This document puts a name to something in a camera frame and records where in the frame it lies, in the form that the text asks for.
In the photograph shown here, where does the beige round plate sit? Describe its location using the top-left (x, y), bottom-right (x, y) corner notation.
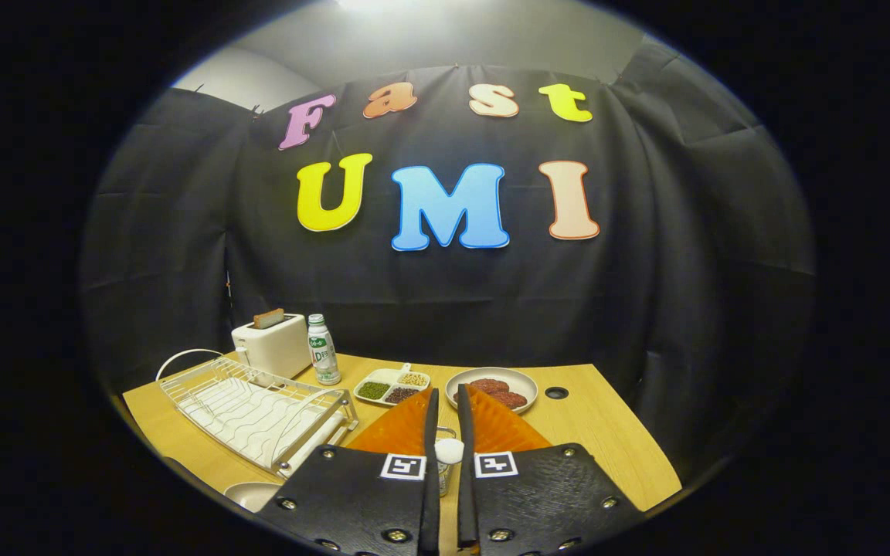
top-left (223, 482), bottom-right (284, 514)

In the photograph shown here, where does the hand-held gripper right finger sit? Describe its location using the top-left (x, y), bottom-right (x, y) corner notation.
top-left (457, 384), bottom-right (644, 556)

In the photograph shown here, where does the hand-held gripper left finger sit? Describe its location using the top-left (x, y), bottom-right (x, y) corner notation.
top-left (260, 388), bottom-right (441, 556)

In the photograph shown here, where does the black backdrop cloth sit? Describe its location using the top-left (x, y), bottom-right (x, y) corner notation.
top-left (78, 35), bottom-right (817, 495)

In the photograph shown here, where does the white drink bottle green label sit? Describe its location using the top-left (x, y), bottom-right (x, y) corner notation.
top-left (307, 314), bottom-right (342, 386)

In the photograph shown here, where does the white ribbed drain tray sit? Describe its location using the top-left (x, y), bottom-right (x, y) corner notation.
top-left (196, 377), bottom-right (347, 466)

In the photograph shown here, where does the white wire dish rack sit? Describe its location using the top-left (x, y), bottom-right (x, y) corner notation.
top-left (155, 348), bottom-right (359, 480)

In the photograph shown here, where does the white toaster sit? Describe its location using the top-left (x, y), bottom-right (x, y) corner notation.
top-left (231, 313), bottom-right (313, 381)

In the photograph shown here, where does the white divided tray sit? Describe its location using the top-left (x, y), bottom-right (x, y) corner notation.
top-left (352, 363), bottom-right (431, 407)

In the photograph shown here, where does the metal wire basket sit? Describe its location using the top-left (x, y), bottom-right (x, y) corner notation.
top-left (438, 426), bottom-right (460, 499)

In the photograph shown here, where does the beige dish with meat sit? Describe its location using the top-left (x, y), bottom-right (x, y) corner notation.
top-left (445, 367), bottom-right (538, 415)

